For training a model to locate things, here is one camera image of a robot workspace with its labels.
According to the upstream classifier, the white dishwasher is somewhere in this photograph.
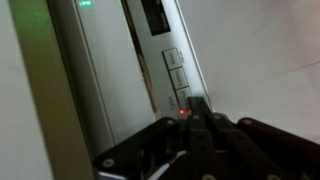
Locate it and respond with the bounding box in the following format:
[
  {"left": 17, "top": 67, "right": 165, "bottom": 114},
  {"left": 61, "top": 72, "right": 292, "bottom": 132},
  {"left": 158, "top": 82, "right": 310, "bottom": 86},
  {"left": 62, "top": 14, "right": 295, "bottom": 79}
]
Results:
[{"left": 46, "top": 0, "right": 320, "bottom": 164}]

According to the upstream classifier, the black dishwasher display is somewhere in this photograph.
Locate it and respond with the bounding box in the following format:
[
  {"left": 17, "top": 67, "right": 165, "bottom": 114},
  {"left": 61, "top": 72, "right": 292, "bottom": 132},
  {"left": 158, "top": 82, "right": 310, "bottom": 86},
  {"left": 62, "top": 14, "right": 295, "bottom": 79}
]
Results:
[{"left": 139, "top": 0, "right": 172, "bottom": 37}]

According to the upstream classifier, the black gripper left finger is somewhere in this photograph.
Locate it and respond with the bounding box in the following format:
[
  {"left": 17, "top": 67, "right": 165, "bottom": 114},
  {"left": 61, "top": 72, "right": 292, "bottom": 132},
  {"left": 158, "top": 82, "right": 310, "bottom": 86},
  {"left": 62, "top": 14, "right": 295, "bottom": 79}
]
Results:
[{"left": 93, "top": 97, "right": 214, "bottom": 180}]

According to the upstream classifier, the grey dishwasher button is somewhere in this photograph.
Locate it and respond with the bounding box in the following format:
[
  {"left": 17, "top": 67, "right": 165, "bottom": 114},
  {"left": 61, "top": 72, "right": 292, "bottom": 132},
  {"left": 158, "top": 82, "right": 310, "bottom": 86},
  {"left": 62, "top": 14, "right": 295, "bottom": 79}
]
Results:
[
  {"left": 175, "top": 85, "right": 194, "bottom": 107},
  {"left": 169, "top": 67, "right": 190, "bottom": 90},
  {"left": 161, "top": 47, "right": 183, "bottom": 71}
]

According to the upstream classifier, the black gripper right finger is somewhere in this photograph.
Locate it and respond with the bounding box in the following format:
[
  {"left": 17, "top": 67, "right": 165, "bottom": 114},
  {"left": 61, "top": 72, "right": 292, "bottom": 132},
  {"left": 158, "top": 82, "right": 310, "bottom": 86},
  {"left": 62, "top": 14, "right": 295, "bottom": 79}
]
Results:
[{"left": 199, "top": 96, "right": 320, "bottom": 180}]

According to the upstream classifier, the white countertop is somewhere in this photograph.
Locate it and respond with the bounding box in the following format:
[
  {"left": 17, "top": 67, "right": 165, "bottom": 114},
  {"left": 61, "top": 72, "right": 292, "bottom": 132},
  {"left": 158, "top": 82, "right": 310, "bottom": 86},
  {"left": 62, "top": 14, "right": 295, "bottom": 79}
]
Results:
[{"left": 0, "top": 0, "right": 54, "bottom": 180}]

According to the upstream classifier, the light wood base cabinet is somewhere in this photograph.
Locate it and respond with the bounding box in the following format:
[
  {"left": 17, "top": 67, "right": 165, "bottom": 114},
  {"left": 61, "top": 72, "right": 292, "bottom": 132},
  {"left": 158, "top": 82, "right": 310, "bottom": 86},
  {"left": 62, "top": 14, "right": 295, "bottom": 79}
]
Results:
[{"left": 8, "top": 0, "right": 96, "bottom": 180}]

